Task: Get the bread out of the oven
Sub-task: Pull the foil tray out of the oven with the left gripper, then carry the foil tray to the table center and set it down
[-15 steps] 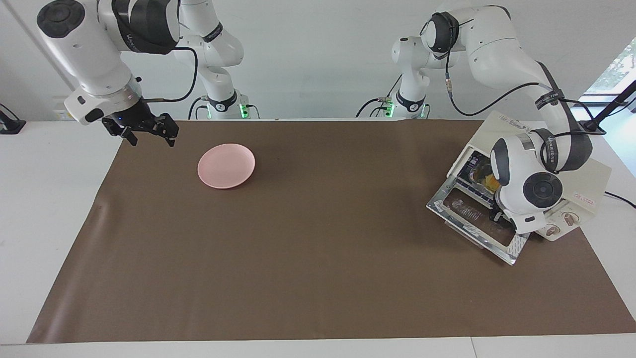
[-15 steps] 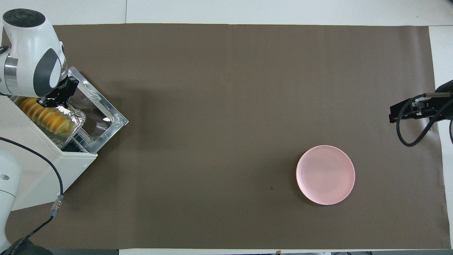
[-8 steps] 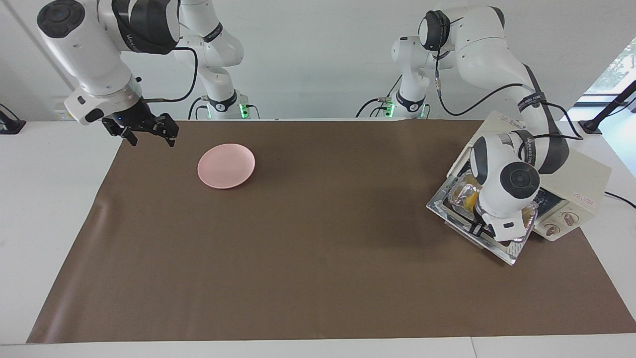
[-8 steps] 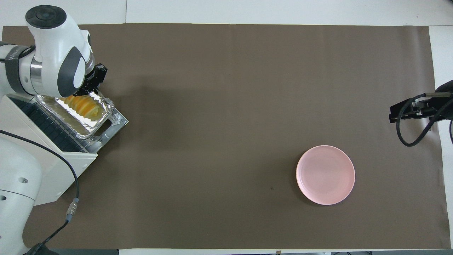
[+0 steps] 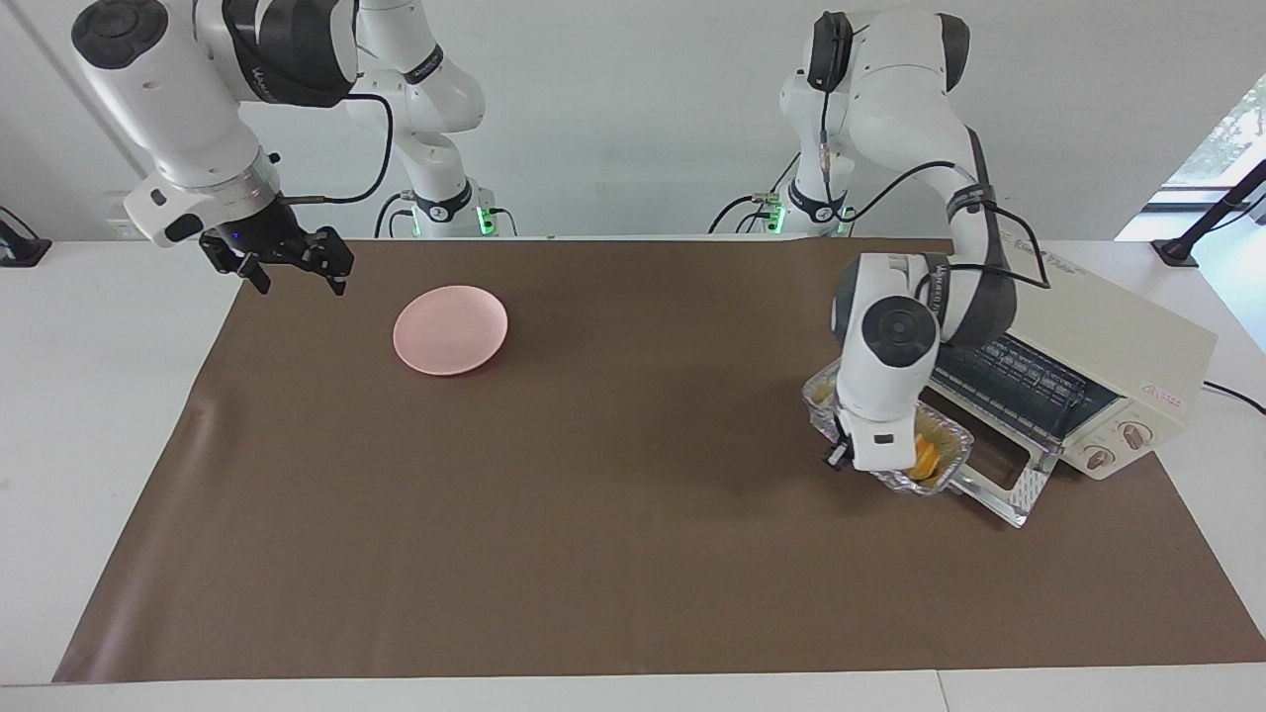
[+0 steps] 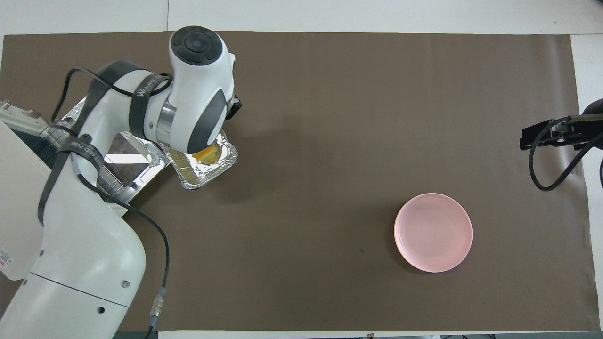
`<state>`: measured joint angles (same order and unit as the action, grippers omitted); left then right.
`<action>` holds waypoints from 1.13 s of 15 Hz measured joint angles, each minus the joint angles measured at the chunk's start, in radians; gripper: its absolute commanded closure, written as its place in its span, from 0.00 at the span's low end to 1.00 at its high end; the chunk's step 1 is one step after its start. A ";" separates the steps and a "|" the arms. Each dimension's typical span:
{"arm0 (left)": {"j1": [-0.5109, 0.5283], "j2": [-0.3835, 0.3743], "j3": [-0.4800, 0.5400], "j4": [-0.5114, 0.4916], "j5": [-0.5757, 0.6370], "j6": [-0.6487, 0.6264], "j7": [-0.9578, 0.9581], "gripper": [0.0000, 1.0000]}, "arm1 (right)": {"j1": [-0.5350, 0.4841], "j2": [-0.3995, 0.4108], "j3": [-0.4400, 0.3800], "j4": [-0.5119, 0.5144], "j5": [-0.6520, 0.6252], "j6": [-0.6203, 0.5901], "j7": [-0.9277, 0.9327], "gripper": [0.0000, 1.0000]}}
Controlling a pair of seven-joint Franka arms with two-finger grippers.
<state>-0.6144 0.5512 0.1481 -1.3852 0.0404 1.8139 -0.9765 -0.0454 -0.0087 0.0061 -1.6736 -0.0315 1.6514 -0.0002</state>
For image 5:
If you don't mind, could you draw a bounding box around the aluminium foil tray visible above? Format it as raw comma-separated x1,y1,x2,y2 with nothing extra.
800,360,976,496

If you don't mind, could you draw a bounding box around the glass oven door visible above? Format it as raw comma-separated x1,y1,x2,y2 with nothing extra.
942,433,1065,529

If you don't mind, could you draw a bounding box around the cream toaster oven body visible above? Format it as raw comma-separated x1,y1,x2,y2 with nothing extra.
928,240,1220,483

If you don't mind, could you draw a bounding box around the pink round plate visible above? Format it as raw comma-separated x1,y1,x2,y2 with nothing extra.
393,285,510,378

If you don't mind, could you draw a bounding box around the black table clamp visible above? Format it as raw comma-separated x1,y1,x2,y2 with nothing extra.
0,205,53,269

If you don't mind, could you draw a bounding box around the brown table mat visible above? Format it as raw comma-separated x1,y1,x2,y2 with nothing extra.
53,237,1266,684

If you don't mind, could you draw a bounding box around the window with greenery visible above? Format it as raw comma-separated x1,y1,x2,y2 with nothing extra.
1165,77,1266,191

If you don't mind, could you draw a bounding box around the black base cable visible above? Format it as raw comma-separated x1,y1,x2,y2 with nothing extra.
706,152,803,236
373,192,417,239

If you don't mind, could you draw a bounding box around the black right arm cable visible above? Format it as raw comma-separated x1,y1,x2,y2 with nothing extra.
285,93,396,207

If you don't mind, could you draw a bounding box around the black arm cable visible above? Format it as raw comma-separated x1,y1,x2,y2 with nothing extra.
815,59,1052,471
285,93,396,207

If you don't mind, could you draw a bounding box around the white wall power outlet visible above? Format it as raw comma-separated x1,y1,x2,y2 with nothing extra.
105,193,145,242

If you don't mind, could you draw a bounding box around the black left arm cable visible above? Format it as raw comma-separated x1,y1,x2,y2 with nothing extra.
815,59,1052,471

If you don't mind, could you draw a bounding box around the black oven power cable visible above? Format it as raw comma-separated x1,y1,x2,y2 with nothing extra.
1201,380,1266,416

